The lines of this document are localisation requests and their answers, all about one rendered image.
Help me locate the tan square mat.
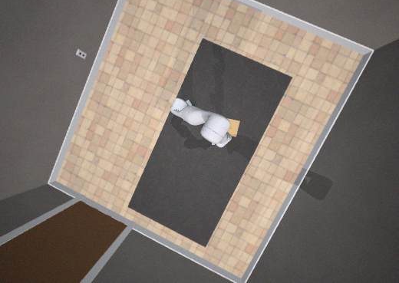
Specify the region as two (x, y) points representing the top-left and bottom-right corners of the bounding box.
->
(227, 118), (239, 137)

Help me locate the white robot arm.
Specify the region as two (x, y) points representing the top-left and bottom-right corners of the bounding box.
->
(170, 98), (232, 147)

